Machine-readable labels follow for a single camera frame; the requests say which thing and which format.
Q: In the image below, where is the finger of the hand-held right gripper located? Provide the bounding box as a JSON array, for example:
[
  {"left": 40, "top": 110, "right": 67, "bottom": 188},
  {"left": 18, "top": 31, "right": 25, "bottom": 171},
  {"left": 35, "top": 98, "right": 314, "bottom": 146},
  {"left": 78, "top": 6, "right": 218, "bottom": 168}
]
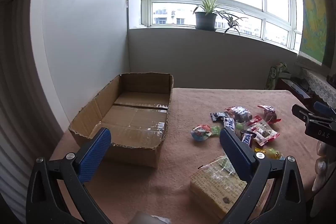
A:
[
  {"left": 314, "top": 101, "right": 336, "bottom": 119},
  {"left": 291, "top": 104, "right": 335, "bottom": 127}
]

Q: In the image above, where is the person's right hand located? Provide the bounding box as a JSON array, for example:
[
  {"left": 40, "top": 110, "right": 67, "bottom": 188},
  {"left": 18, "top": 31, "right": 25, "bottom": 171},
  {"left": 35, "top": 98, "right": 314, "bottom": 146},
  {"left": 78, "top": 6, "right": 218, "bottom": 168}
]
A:
[{"left": 312, "top": 140, "right": 329, "bottom": 192}]

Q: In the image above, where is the red packet with brown cake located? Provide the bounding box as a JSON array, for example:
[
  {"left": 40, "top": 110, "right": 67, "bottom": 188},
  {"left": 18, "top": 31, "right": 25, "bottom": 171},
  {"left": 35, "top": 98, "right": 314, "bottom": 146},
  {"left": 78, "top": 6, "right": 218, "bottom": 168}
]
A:
[{"left": 225, "top": 106, "right": 253, "bottom": 123}]

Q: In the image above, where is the side table with lace cloth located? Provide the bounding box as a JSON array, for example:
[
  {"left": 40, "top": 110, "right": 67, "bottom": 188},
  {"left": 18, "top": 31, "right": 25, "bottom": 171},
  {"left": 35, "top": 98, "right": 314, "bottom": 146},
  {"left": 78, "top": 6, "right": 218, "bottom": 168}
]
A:
[{"left": 300, "top": 68, "right": 336, "bottom": 109}]

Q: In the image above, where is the brown chocolate bar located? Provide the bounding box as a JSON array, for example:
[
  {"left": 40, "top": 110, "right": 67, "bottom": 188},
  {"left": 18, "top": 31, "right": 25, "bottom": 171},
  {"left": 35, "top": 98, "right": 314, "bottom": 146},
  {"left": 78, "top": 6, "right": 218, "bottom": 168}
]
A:
[
  {"left": 240, "top": 130, "right": 257, "bottom": 149},
  {"left": 223, "top": 117, "right": 237, "bottom": 136}
]

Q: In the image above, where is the cardboard box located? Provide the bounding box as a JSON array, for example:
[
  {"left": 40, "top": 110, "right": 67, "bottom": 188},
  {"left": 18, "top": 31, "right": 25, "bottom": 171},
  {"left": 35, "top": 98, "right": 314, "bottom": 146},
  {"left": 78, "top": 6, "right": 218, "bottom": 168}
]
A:
[{"left": 68, "top": 72, "right": 174, "bottom": 169}]

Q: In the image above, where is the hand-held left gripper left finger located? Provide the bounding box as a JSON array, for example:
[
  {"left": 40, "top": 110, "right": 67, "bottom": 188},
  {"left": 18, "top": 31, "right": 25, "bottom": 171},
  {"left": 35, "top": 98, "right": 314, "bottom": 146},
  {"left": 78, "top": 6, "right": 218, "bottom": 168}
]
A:
[{"left": 26, "top": 127, "right": 114, "bottom": 224}]

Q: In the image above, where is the red foil candy packet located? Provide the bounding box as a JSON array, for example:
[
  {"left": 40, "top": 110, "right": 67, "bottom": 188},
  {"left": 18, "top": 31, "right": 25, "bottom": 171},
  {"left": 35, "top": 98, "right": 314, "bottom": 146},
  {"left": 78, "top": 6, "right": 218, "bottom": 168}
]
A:
[{"left": 257, "top": 105, "right": 281, "bottom": 125}]

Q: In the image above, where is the yellow packet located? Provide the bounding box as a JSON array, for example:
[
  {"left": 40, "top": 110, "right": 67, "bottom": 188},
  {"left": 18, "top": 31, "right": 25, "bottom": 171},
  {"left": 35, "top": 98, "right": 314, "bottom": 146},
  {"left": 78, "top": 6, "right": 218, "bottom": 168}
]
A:
[{"left": 254, "top": 147, "right": 285, "bottom": 161}]

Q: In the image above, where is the wall map poster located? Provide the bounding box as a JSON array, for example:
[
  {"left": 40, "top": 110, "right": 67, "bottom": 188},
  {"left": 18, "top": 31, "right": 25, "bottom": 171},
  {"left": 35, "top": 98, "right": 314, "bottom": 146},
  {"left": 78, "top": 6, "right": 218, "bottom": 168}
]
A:
[{"left": 295, "top": 0, "right": 335, "bottom": 67}]

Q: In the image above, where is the green printed carton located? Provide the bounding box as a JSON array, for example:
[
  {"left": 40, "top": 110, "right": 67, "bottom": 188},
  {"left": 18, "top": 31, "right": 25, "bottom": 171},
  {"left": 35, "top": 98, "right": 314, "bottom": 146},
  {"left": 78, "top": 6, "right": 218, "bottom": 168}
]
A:
[{"left": 265, "top": 62, "right": 291, "bottom": 90}]

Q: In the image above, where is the potted spider plant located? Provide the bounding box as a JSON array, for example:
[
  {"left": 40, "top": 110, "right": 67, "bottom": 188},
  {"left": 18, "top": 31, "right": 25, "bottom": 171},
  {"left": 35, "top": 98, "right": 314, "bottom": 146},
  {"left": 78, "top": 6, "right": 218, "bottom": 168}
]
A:
[{"left": 192, "top": 0, "right": 249, "bottom": 36}]

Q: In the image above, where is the small black packet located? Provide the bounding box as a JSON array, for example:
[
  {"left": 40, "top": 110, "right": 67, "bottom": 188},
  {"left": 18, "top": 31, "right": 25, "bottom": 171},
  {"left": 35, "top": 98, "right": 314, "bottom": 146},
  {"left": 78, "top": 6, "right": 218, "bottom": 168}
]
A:
[{"left": 209, "top": 111, "right": 229, "bottom": 122}]

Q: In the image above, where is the red clear packet white label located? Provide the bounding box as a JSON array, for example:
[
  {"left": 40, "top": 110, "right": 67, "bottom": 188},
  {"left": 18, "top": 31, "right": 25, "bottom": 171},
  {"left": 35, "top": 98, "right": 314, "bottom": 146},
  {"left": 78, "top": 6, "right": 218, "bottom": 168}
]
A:
[{"left": 247, "top": 115, "right": 280, "bottom": 147}]

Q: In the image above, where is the colourful round candy packet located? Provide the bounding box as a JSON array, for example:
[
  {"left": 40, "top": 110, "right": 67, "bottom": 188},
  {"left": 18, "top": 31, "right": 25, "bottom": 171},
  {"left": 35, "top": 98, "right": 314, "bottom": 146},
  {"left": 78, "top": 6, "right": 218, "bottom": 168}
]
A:
[{"left": 191, "top": 124, "right": 212, "bottom": 143}]

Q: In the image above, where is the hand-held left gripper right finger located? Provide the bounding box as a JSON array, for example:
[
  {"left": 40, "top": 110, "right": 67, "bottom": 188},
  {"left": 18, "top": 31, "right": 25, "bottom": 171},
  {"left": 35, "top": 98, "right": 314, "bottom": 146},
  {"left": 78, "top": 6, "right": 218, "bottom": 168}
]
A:
[{"left": 218, "top": 127, "right": 306, "bottom": 224}]

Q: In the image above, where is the large cracker packet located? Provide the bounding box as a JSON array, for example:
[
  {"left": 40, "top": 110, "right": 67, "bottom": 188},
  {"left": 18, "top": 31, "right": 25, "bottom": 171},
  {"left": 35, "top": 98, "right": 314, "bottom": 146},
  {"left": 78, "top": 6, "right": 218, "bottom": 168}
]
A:
[{"left": 189, "top": 155, "right": 273, "bottom": 220}]

